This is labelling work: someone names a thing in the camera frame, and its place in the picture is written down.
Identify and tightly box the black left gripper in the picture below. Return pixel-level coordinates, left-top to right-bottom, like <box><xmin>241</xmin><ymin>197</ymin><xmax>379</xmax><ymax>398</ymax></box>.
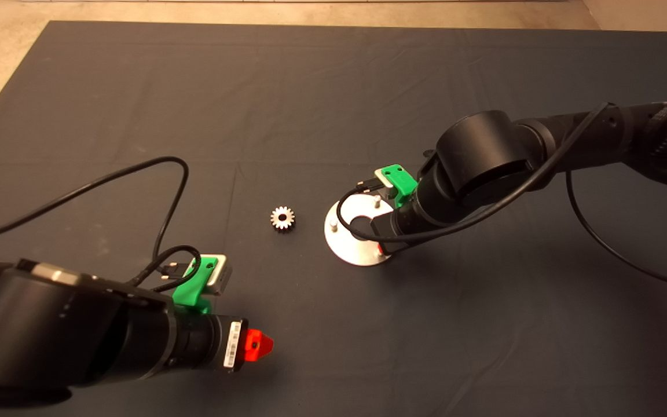
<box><xmin>168</xmin><ymin>313</ymin><xmax>274</xmax><ymax>372</ymax></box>

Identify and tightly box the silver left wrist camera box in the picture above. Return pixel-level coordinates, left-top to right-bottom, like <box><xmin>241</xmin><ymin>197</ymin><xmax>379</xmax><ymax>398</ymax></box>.
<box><xmin>203</xmin><ymin>255</ymin><xmax>233</xmax><ymax>296</ymax></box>

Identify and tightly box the dark grey table cloth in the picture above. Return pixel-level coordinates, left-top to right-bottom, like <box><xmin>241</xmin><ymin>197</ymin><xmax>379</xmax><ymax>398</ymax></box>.
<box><xmin>0</xmin><ymin>22</ymin><xmax>667</xmax><ymax>417</ymax></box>

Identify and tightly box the green left camera mount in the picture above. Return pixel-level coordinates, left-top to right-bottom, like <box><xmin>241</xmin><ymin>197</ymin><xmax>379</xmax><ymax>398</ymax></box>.
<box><xmin>171</xmin><ymin>255</ymin><xmax>217</xmax><ymax>315</ymax></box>

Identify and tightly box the round metal carrier plate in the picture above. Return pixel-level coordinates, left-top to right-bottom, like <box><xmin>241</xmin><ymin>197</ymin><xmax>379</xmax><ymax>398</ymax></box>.
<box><xmin>324</xmin><ymin>193</ymin><xmax>395</xmax><ymax>267</ymax></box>

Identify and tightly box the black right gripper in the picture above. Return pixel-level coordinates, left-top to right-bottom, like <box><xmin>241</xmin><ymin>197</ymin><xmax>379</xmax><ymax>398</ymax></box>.
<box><xmin>369</xmin><ymin>196</ymin><xmax>445</xmax><ymax>256</ymax></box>

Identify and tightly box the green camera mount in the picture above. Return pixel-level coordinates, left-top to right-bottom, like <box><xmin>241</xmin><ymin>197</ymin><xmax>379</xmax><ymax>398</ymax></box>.
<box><xmin>171</xmin><ymin>255</ymin><xmax>217</xmax><ymax>315</ymax></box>
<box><xmin>381</xmin><ymin>164</ymin><xmax>419</xmax><ymax>208</ymax></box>

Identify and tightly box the green right camera mount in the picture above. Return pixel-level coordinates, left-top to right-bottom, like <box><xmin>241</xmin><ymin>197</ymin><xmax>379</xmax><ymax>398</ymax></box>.
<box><xmin>381</xmin><ymin>164</ymin><xmax>419</xmax><ymax>208</ymax></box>

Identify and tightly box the small steel planetary gear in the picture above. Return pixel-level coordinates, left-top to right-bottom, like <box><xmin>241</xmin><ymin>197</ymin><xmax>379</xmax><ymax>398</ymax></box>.
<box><xmin>270</xmin><ymin>207</ymin><xmax>296</xmax><ymax>233</ymax></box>

